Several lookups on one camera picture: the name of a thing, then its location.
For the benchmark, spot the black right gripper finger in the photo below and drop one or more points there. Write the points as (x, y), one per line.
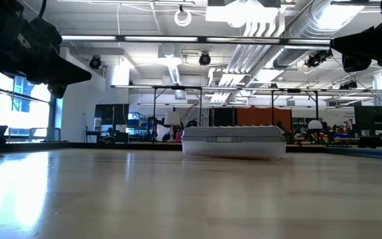
(356, 41)

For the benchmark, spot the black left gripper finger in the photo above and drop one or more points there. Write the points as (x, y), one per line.
(68, 74)

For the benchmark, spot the clear plastic supply box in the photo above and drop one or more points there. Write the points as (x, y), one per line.
(234, 142)

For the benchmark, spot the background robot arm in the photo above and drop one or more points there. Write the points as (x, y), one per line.
(191, 123)
(156, 124)

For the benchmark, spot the black ceiling spotlight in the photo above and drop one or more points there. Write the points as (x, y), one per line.
(315, 59)
(95, 62)
(204, 59)

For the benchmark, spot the black monitor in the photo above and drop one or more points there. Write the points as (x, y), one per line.
(375, 119)
(111, 114)

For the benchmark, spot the white round lamp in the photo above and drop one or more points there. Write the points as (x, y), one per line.
(315, 124)

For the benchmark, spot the white table lamp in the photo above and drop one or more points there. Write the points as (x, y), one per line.
(172, 118)

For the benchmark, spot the white ceiling pipes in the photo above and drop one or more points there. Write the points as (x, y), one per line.
(244, 56)

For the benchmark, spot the orange partition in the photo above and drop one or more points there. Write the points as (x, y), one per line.
(260, 116)

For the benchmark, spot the black partition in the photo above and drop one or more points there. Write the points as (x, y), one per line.
(224, 117)

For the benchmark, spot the silver ventilation duct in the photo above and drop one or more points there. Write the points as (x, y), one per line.
(297, 33)

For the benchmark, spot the black aluminium table frame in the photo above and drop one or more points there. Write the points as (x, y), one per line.
(78, 145)

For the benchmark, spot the black background rig frame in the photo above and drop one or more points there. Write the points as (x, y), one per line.
(177, 87)

